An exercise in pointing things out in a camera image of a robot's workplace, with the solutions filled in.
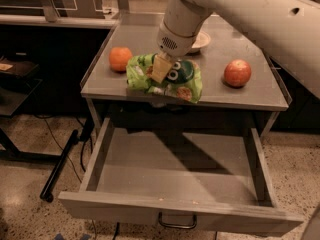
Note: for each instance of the metal drawer handle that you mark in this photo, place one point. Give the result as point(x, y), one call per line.
point(177, 221)

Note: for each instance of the green rice chip bag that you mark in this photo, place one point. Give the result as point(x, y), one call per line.
point(183, 81)

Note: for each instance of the orange fruit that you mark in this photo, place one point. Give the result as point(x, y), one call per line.
point(119, 57)

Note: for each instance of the open grey drawer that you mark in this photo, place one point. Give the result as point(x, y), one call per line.
point(219, 175)

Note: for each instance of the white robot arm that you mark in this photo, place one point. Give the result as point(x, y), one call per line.
point(287, 30)

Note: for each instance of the white horizontal rail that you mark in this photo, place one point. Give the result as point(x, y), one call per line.
point(27, 20)

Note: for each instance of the black floor stand bar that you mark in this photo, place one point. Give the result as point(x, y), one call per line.
point(46, 193)

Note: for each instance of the grey counter cabinet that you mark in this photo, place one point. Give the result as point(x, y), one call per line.
point(265, 91)

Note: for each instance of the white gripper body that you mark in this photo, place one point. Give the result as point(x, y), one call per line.
point(174, 44)

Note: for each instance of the dark side table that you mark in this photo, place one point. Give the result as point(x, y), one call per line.
point(16, 85)

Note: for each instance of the white bowl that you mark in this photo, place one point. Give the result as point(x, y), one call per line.
point(202, 41)

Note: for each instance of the yellow taped gripper finger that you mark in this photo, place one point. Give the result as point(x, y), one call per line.
point(161, 66)

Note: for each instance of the red apple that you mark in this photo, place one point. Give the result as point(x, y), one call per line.
point(237, 73)

